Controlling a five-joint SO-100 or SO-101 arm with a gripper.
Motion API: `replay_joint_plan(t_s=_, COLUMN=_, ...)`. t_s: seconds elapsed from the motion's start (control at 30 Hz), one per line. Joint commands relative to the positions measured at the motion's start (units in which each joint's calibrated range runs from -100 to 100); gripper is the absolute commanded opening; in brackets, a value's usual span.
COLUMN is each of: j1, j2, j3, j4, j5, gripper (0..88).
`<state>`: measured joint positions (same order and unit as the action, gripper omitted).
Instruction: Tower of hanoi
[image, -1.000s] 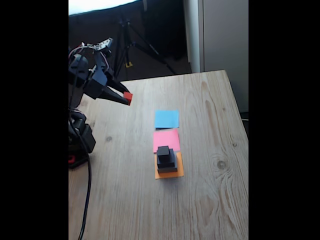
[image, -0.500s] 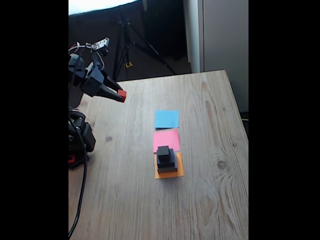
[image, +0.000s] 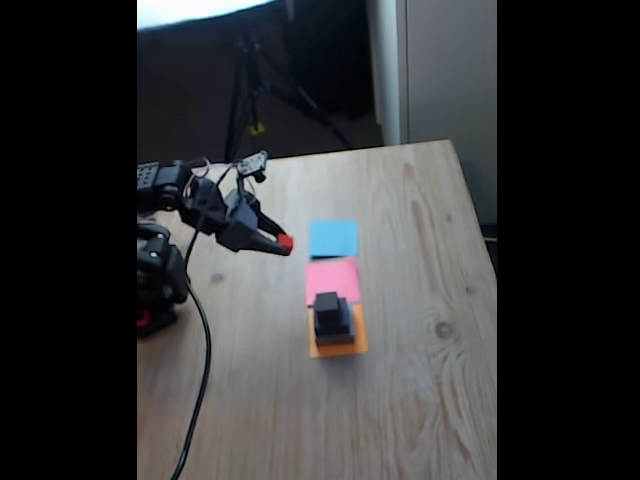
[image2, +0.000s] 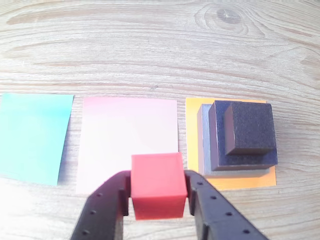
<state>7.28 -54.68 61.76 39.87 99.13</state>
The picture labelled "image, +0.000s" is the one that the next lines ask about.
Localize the orange paper sheet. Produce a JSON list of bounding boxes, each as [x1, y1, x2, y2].
[[309, 303, 370, 360]]

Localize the small black foam block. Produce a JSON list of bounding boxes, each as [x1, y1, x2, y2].
[[314, 292, 341, 324]]

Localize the large grey foam block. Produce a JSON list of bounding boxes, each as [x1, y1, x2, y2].
[[314, 312, 357, 348]]

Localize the black cable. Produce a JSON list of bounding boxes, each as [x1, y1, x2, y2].
[[169, 164, 236, 480]]

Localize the pink paper sheet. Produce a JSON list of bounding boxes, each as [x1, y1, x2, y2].
[[305, 258, 362, 308]]

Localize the medium dark foam block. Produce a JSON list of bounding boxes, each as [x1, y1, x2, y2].
[[313, 298, 352, 338]]

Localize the black tripod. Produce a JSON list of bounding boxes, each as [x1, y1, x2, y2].
[[223, 34, 355, 164]]

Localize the blue paper sheet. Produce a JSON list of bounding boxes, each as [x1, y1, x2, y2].
[[309, 219, 361, 259]]

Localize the white cabinet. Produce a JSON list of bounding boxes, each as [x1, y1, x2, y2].
[[367, 0, 498, 226]]

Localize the red and black table clamp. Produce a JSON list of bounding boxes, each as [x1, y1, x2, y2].
[[137, 303, 180, 339]]

